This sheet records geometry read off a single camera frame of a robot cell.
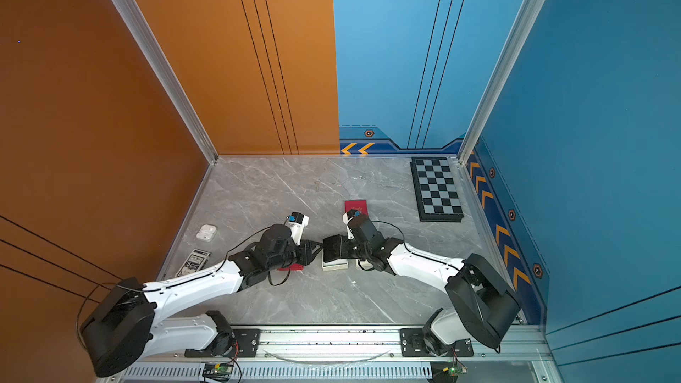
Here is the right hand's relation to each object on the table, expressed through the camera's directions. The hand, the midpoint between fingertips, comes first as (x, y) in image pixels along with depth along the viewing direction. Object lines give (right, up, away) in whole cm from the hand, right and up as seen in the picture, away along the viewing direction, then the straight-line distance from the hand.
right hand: (333, 247), depth 84 cm
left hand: (-3, +2, -2) cm, 4 cm away
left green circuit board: (-31, -31, -13) cm, 46 cm away
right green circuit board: (+31, -29, -15) cm, 45 cm away
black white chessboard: (+39, +15, +19) cm, 46 cm away
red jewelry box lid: (+10, +12, +16) cm, 22 cm away
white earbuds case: (-47, +2, +12) cm, 49 cm away
